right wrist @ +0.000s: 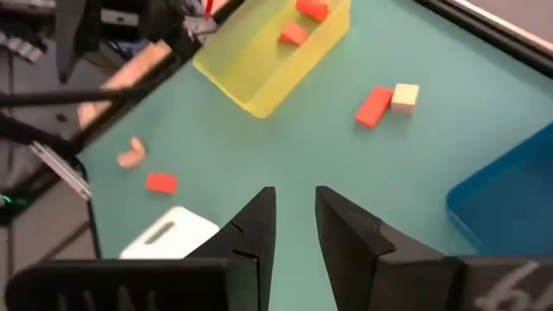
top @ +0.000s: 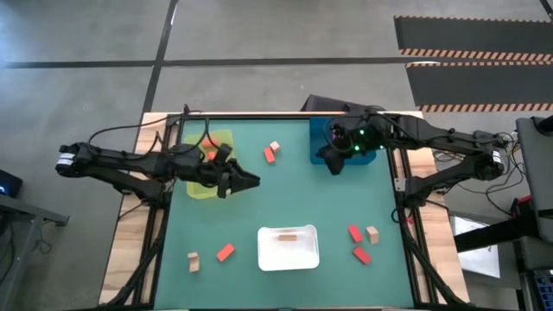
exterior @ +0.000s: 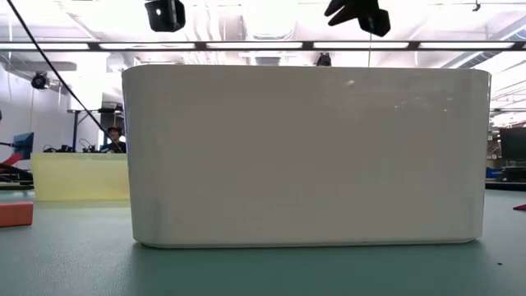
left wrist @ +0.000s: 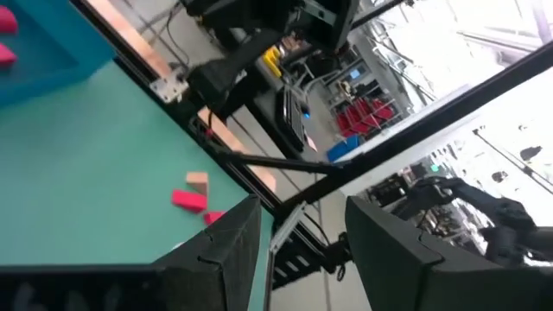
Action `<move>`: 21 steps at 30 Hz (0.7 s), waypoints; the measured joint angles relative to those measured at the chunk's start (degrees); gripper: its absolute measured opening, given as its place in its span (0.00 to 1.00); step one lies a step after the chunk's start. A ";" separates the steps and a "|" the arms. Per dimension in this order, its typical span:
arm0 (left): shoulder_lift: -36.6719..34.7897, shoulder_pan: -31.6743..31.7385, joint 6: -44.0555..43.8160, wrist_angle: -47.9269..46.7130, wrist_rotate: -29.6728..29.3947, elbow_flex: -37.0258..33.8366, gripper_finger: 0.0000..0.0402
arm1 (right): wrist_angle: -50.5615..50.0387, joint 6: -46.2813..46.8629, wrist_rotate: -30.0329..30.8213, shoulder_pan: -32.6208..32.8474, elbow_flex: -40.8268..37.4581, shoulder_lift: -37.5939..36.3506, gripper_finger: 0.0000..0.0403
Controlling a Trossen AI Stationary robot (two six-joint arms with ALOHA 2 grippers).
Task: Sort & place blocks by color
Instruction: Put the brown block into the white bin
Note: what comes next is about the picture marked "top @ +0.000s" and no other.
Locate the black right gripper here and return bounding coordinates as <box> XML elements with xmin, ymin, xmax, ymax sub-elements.
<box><xmin>316</xmin><ymin>111</ymin><xmax>391</xmax><ymax>176</ymax></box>

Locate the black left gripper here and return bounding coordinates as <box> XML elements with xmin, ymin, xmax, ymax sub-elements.
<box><xmin>175</xmin><ymin>143</ymin><xmax>262</xmax><ymax>200</ymax></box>

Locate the blue plastic bin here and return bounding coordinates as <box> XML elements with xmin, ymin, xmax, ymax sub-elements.
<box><xmin>308</xmin><ymin>117</ymin><xmax>378</xmax><ymax>166</ymax></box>

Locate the translucent yellow plastic bin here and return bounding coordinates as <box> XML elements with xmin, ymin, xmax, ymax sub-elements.
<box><xmin>184</xmin><ymin>129</ymin><xmax>240</xmax><ymax>200</ymax></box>

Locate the black angular case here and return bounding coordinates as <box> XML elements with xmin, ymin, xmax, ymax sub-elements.
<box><xmin>301</xmin><ymin>93</ymin><xmax>372</xmax><ymax>114</ymax></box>

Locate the green table mat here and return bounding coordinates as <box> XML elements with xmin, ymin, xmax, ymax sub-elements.
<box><xmin>154</xmin><ymin>118</ymin><xmax>416</xmax><ymax>310</ymax></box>

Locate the white plastic bin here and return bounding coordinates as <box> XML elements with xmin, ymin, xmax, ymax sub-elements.
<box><xmin>257</xmin><ymin>224</ymin><xmax>321</xmax><ymax>272</ymax></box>

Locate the black hazard-striped floor mat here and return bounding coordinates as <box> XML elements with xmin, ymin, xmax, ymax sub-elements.
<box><xmin>393</xmin><ymin>15</ymin><xmax>553</xmax><ymax>62</ymax></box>
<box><xmin>404</xmin><ymin>60</ymin><xmax>553</xmax><ymax>113</ymax></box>

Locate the black desk support beam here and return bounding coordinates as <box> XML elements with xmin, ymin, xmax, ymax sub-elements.
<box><xmin>453</xmin><ymin>215</ymin><xmax>541</xmax><ymax>254</ymax></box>

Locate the white paper sheet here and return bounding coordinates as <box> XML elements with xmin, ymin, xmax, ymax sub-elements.
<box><xmin>448</xmin><ymin>215</ymin><xmax>502</xmax><ymax>280</ymax></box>

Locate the red and black clamp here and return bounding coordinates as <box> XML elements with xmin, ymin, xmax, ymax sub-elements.
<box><xmin>512</xmin><ymin>194</ymin><xmax>532</xmax><ymax>217</ymax></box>

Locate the grey metal side table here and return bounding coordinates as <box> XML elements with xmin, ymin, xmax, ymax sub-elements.
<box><xmin>0</xmin><ymin>194</ymin><xmax>70</xmax><ymax>311</ymax></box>

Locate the grey desk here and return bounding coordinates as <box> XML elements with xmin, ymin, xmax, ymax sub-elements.
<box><xmin>516</xmin><ymin>115</ymin><xmax>553</xmax><ymax>245</ymax></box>

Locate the dark monitor screen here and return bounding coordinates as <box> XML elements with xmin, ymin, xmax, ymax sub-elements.
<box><xmin>0</xmin><ymin>168</ymin><xmax>24</xmax><ymax>199</ymax></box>

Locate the black keyboard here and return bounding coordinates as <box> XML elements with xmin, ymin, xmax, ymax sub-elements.
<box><xmin>533</xmin><ymin>270</ymin><xmax>553</xmax><ymax>303</ymax></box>

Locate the black aluminium table frame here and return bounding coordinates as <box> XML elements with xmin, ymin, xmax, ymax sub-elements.
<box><xmin>101</xmin><ymin>110</ymin><xmax>470</xmax><ymax>310</ymax></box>

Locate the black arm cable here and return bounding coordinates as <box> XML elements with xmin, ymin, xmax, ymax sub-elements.
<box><xmin>87</xmin><ymin>103</ymin><xmax>194</xmax><ymax>146</ymax></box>

